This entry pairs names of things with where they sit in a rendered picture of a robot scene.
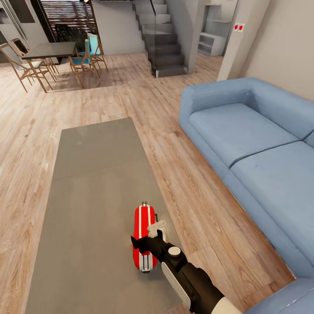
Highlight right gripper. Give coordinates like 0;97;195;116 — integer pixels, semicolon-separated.
131;230;163;256

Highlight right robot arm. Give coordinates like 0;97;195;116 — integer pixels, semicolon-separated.
131;220;242;314

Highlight radio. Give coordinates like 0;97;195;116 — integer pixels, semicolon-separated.
133;202;158;273

